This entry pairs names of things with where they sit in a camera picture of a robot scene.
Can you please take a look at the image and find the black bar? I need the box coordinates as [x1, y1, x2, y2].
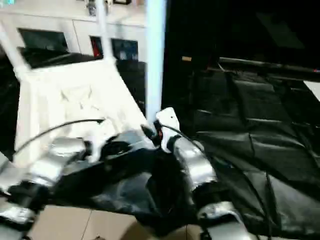
[218, 56, 320, 76]

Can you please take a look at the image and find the white plastic table top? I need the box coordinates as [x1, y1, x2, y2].
[12, 59, 153, 171]

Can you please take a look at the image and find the black plastic mat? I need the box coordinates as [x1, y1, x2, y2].
[0, 47, 320, 238]

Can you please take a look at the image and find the red bottle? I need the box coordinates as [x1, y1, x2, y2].
[91, 39, 102, 58]

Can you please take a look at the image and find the dark bundle on cabinet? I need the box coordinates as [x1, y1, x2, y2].
[85, 0, 111, 16]

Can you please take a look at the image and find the white cabinet with glass doors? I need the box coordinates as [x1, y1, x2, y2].
[0, 0, 149, 63]

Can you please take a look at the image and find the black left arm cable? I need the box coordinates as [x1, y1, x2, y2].
[10, 118, 107, 156]

